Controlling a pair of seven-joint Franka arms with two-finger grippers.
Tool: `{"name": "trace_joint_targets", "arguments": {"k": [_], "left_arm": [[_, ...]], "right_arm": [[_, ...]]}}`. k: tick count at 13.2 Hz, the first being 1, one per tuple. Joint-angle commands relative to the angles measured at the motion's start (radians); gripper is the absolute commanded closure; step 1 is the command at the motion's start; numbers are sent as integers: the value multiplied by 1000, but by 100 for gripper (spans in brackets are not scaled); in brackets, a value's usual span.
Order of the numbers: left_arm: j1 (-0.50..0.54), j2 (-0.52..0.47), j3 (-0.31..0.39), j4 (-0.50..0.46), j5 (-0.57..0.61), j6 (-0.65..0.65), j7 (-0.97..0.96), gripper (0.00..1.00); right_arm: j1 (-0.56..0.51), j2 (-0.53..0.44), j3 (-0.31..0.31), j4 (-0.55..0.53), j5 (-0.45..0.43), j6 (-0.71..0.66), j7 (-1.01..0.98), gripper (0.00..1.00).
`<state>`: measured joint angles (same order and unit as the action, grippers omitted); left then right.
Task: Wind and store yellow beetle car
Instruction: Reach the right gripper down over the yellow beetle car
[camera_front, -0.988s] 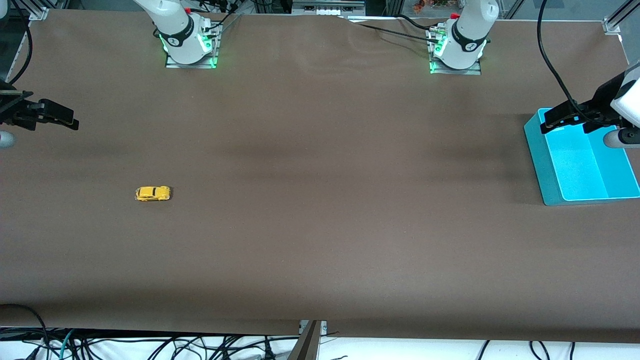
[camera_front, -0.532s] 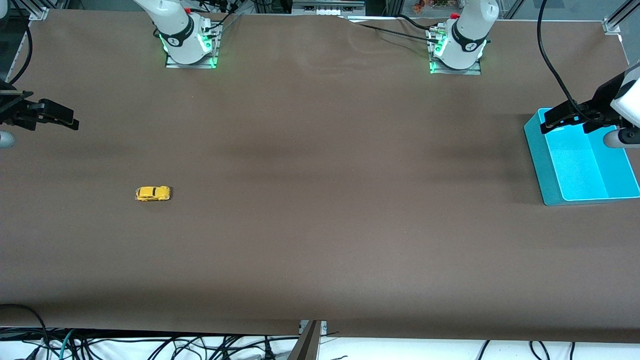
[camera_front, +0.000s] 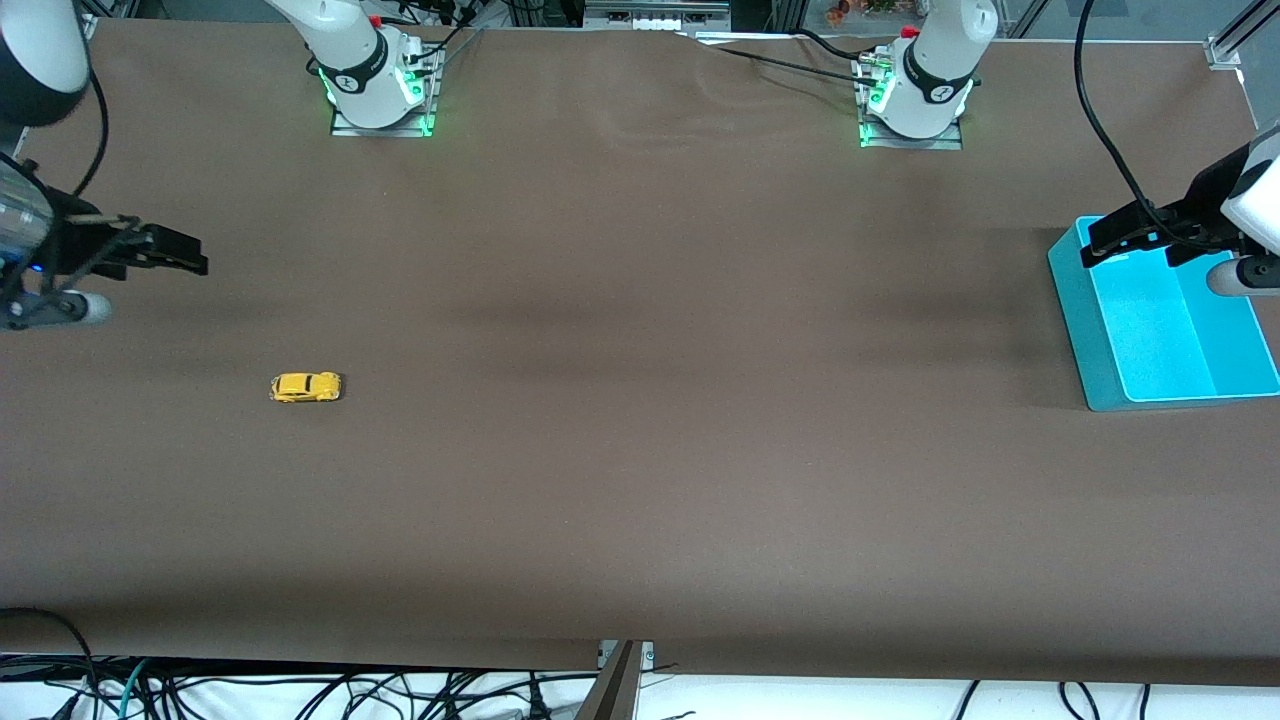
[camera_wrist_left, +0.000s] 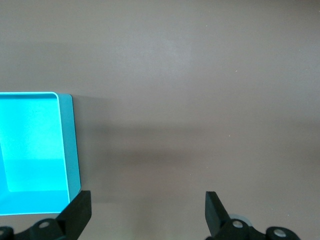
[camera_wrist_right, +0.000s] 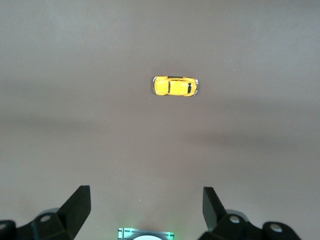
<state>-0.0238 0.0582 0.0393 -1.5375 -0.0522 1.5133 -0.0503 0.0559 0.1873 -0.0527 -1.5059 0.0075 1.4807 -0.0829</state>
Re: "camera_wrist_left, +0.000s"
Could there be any cyan plastic bin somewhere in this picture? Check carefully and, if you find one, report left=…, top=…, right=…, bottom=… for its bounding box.
left=0, top=91, right=82, bottom=216

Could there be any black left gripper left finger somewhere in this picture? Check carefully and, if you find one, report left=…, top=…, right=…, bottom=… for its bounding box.
left=17, top=190, right=92, bottom=240

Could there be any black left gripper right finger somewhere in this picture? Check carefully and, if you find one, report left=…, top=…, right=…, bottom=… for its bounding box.
left=205, top=191, right=267, bottom=240

